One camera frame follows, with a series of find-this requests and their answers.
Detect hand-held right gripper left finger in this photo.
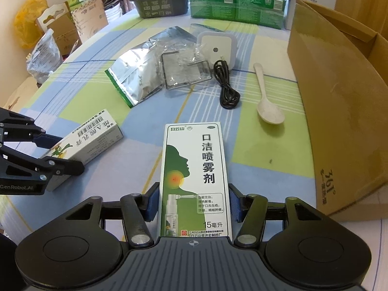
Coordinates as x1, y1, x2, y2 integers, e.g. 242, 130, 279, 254
65, 182, 161, 247

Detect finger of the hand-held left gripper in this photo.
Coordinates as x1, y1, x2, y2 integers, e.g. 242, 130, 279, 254
0, 107, 63, 150
0, 146, 86, 195

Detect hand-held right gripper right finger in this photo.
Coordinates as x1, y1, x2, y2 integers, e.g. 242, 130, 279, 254
229, 183, 326, 247

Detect white ointment box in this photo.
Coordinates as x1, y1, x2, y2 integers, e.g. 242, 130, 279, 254
39, 108, 124, 192

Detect green white spray medicine box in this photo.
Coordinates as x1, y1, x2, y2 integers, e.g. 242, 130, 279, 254
160, 123, 233, 239

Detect silver foil bag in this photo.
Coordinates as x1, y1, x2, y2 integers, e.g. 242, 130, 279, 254
105, 27, 197, 108

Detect large brown cardboard box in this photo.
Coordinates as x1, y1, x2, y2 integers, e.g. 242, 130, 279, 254
287, 0, 388, 225

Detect plastic-wrapped wire rack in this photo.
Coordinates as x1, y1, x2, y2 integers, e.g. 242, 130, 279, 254
159, 44, 211, 90

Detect plaid cloth-covered desktop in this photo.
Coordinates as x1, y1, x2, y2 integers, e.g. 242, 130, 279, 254
4, 14, 322, 243

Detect crumpled silver plastic bag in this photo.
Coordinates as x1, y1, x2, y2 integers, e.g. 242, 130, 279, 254
26, 30, 66, 84

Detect white plastic spoon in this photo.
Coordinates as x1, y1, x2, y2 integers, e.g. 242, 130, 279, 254
253, 63, 286, 125

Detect yellow plastic bag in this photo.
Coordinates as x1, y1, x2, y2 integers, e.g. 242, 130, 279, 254
15, 0, 49, 49

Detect printed kraft card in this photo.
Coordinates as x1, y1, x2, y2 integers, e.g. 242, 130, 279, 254
71, 1, 109, 39

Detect green white small box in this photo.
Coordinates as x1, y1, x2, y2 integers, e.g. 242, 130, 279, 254
67, 0, 95, 10

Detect white ribbed container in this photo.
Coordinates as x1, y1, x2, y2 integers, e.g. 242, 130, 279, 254
105, 1, 123, 22

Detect white square night light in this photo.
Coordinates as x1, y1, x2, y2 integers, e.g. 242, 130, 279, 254
196, 32, 239, 70

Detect dark green container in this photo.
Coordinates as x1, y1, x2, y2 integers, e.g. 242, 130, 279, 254
130, 0, 189, 19

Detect green packaged boxes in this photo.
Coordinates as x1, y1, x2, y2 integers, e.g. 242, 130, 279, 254
236, 0, 287, 30

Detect green tissue pack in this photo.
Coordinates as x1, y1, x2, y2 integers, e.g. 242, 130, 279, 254
189, 0, 239, 22

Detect black coiled cable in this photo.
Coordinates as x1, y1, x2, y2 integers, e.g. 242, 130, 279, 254
213, 55, 242, 110

